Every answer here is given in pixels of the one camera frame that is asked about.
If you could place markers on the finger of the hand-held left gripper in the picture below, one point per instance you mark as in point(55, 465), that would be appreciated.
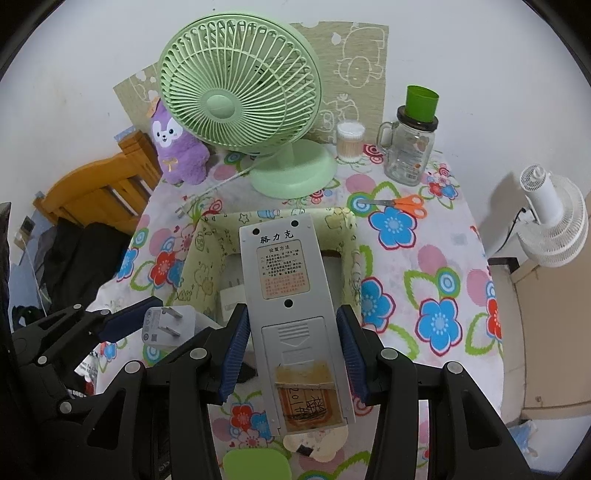
point(78, 408)
point(129, 318)

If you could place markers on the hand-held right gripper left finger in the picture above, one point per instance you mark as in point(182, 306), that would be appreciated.
point(233, 350)

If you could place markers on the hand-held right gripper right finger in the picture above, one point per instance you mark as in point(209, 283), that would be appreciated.
point(351, 355)

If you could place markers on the white charger adapter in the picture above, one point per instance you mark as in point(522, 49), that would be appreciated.
point(159, 330)

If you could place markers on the small white cube charger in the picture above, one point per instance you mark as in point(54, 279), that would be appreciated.
point(231, 300)

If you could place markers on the grey remote control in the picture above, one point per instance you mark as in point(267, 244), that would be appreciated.
point(286, 277)

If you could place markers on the green printed fabric storage box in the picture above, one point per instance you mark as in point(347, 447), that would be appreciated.
point(198, 258)

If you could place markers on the cream round pocket mirror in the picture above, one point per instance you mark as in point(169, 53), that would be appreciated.
point(323, 445)

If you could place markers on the green rounded case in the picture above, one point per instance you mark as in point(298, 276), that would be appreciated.
point(256, 466)

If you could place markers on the white printed cloth bag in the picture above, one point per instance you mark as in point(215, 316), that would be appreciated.
point(87, 374)

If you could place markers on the black jacket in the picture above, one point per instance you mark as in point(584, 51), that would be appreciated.
point(83, 263)

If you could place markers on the floral tablecloth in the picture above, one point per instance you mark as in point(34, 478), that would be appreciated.
point(401, 258)

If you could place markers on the wooden bed headboard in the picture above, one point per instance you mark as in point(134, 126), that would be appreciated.
point(101, 184)

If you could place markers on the purple plush toy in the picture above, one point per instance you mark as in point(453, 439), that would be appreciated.
point(178, 152)

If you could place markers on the pale blue crumpled bag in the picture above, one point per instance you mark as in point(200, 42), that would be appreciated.
point(522, 438)

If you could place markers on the glass mug jar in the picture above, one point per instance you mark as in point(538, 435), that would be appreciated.
point(408, 152)

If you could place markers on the cotton swab container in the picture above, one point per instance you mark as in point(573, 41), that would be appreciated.
point(350, 143)

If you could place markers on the green desk fan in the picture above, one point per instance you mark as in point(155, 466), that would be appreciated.
point(221, 106)

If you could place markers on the white clip fan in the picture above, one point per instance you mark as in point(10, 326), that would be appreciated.
point(554, 217)

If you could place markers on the green plastic cup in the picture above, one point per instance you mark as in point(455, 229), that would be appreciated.
point(421, 104)

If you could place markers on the wall socket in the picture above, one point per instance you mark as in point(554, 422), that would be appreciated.
point(27, 226)

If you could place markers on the blue wall sticker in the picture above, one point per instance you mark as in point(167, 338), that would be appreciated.
point(125, 134)

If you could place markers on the green printed wall sheet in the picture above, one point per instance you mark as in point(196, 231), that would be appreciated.
point(360, 64)

